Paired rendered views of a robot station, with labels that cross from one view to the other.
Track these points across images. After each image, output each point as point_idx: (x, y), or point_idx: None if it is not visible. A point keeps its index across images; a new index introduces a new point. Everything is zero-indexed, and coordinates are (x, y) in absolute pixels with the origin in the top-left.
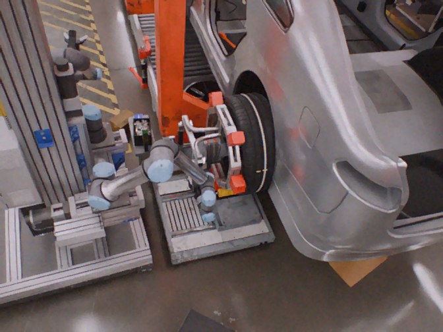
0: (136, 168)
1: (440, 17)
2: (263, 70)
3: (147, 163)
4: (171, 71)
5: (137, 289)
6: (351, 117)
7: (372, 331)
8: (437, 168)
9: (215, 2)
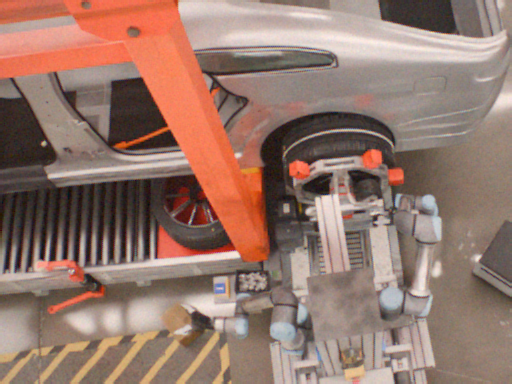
0: (424, 252)
1: None
2: (322, 105)
3: (429, 237)
4: (252, 211)
5: (427, 324)
6: (462, 50)
7: (491, 110)
8: None
9: (20, 143)
